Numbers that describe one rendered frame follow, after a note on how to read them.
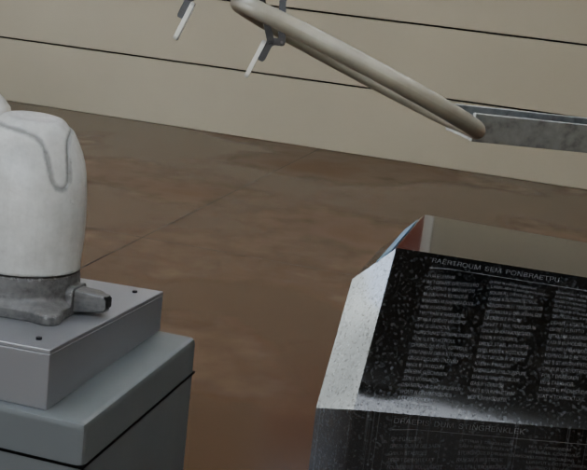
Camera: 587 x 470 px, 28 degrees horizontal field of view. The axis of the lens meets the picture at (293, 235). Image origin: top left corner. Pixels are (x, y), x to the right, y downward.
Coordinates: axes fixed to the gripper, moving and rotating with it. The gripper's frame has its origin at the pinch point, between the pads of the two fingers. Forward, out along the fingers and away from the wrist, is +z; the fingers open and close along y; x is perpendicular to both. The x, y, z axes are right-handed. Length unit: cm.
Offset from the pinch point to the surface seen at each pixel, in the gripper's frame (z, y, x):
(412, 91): -9.1, 30.6, -23.1
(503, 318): 18, 70, 11
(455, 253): 13, 59, 24
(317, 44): -8.7, 14.5, -22.6
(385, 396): 40, 56, 3
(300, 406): 88, 68, 161
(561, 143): -15, 62, 4
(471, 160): -14, 168, 635
